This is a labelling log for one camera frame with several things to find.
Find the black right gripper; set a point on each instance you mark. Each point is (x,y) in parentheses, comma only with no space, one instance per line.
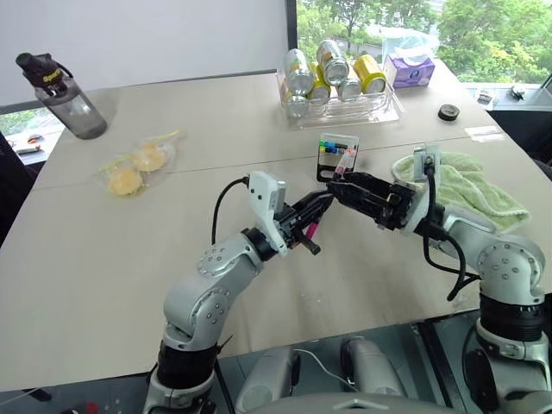
(397,207)

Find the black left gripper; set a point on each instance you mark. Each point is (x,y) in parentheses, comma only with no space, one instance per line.
(294,224)

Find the magenta pen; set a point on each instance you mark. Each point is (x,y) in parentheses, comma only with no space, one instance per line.
(312,230)

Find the clear pink pen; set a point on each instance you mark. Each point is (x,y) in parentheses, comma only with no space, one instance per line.
(343,164)

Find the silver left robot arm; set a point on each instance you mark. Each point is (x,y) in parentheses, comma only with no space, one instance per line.
(196,297)

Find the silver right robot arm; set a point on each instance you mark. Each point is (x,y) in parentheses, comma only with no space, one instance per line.
(509,263)

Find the clear black pen holder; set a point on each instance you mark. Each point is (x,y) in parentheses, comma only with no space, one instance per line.
(328,166)

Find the clear plastic can tray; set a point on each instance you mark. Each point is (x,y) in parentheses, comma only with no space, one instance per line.
(366,113)

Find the yellow drink can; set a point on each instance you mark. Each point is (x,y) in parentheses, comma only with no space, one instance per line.
(370,73)
(320,86)

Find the light green towel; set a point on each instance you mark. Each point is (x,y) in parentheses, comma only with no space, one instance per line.
(478,185)

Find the black round cap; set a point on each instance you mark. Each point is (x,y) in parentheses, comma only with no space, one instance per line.
(449,112)

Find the purple tissue box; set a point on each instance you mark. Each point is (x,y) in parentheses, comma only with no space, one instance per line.
(407,71)

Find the silver green drink can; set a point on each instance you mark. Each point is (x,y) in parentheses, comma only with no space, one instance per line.
(332,60)
(297,71)

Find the bagged yellow bread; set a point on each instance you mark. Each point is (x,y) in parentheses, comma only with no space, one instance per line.
(151,157)
(124,180)

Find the grey rounded robot leg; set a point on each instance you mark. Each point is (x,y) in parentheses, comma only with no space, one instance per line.
(373,366)
(267,379)

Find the grey sports water bottle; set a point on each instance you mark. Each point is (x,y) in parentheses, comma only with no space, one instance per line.
(71,108)

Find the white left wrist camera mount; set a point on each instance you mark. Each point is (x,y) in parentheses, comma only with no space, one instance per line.
(264,190)

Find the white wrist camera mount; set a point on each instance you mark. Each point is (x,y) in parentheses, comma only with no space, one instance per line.
(264,190)
(424,161)

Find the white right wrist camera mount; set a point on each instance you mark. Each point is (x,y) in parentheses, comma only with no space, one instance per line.
(424,161)

